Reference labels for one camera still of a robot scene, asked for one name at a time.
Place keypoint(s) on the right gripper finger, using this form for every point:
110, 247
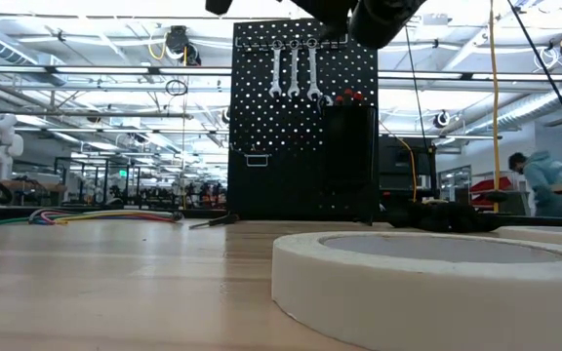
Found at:
334, 31

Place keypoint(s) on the silver combination wrench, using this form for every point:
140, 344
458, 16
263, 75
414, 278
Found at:
293, 68
276, 68
312, 68

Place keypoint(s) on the black screwdriver with red cap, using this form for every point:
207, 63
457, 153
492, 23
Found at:
348, 92
357, 96

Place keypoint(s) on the chrome ended tool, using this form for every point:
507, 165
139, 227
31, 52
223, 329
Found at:
324, 99

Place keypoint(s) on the black perforated peg board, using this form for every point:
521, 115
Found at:
271, 122

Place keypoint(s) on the black equipment cabinet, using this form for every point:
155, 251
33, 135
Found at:
398, 166

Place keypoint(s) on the black lumpy bundle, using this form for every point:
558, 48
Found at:
447, 217

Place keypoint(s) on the red storage bins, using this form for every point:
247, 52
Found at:
493, 185

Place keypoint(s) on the black round base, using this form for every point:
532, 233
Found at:
495, 196

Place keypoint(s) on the person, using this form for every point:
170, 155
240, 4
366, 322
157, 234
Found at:
547, 180

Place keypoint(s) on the wooden workbench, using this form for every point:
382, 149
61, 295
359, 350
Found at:
27, 186

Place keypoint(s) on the black aluminium table frame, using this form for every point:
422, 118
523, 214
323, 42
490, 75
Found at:
208, 209

